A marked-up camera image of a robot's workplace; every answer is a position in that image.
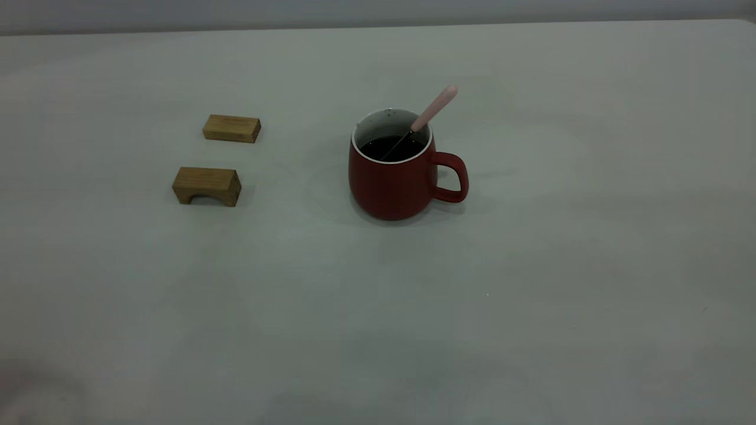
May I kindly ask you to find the red ceramic cup with coffee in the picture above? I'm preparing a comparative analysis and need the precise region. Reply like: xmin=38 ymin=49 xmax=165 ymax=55
xmin=348 ymin=107 xmax=470 ymax=221

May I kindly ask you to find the pink handled metal spoon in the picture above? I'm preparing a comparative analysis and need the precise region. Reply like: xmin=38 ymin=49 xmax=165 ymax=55
xmin=381 ymin=85 xmax=459 ymax=161

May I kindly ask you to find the flat rectangular wooden block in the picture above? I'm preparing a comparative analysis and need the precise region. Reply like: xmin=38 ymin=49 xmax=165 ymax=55
xmin=203 ymin=115 xmax=262 ymax=143

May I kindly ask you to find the arched wooden block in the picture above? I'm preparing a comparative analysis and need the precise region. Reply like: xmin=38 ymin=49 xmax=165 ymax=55
xmin=172 ymin=166 xmax=242 ymax=207

